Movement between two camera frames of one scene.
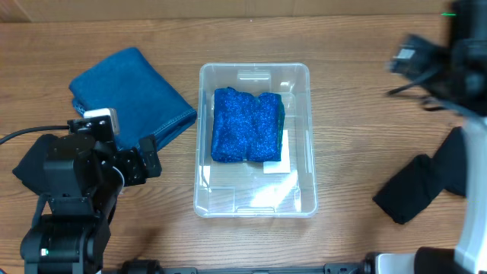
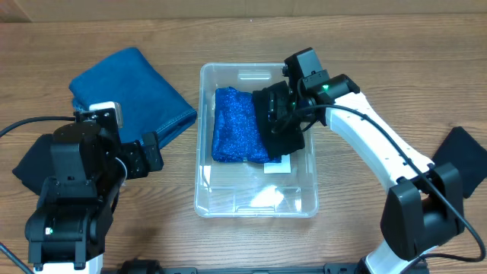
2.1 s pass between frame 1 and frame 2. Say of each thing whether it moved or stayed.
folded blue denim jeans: stayed
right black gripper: moved
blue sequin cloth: stayed
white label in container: stayed
